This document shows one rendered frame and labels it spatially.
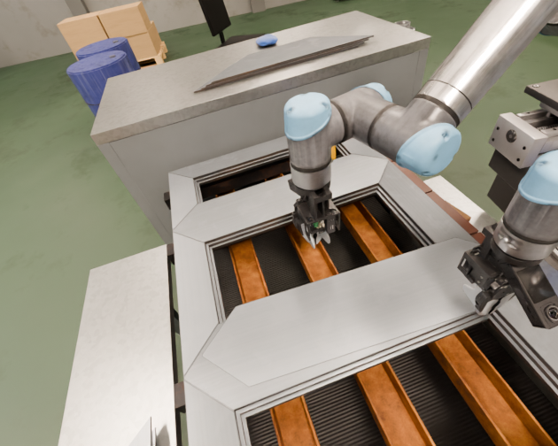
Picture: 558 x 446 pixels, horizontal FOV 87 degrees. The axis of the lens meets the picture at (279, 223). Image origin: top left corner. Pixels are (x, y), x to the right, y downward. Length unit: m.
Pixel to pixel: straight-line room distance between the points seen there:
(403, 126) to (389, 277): 0.39
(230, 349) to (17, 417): 1.56
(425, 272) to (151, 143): 0.99
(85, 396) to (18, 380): 1.32
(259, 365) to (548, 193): 0.55
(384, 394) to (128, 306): 0.72
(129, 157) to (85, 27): 4.88
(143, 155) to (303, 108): 0.85
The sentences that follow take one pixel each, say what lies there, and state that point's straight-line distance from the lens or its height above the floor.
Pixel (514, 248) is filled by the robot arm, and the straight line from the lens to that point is 0.56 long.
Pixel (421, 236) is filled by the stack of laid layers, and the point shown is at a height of 0.83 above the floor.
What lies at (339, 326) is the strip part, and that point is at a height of 0.85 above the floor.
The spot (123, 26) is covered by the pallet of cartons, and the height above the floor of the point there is 0.64.
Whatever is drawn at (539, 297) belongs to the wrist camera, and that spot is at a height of 1.00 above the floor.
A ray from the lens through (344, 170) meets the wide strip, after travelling 1.02.
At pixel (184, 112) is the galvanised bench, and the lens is 1.16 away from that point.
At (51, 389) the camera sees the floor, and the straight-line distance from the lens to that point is 2.07.
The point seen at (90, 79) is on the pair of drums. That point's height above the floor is 0.75.
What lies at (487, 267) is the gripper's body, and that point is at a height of 0.99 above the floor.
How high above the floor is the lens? 1.47
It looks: 46 degrees down
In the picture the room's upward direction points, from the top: 13 degrees counter-clockwise
